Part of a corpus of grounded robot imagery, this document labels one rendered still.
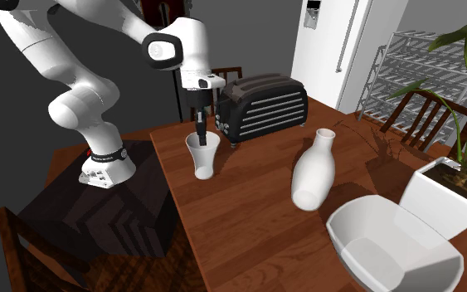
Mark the brown wooden chair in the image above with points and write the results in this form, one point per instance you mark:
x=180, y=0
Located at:
x=431, y=117
x=14, y=250
x=227, y=73

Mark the brown wooden table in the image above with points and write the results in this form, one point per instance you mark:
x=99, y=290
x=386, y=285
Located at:
x=249, y=214

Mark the white bowl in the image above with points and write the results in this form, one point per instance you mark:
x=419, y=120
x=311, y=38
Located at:
x=382, y=242

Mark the white bottle vase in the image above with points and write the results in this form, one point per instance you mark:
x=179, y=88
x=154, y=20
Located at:
x=314, y=174

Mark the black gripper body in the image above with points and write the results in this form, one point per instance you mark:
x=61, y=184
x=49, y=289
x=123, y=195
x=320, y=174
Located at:
x=199, y=98

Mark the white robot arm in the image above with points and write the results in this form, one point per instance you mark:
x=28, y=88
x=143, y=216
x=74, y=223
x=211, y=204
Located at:
x=83, y=101

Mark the white flared cup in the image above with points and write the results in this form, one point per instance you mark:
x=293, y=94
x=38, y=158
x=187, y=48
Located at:
x=204, y=159

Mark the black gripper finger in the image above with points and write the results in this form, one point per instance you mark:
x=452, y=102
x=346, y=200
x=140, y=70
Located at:
x=201, y=131

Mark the white refrigerator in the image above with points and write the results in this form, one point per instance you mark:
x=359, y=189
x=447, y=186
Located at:
x=322, y=48

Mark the dark robot stand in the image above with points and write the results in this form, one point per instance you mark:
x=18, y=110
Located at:
x=107, y=218

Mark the black toaster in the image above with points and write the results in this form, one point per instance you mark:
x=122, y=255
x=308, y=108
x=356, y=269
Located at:
x=265, y=107

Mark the green plant in white pot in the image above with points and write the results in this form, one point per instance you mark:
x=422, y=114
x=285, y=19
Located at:
x=435, y=202

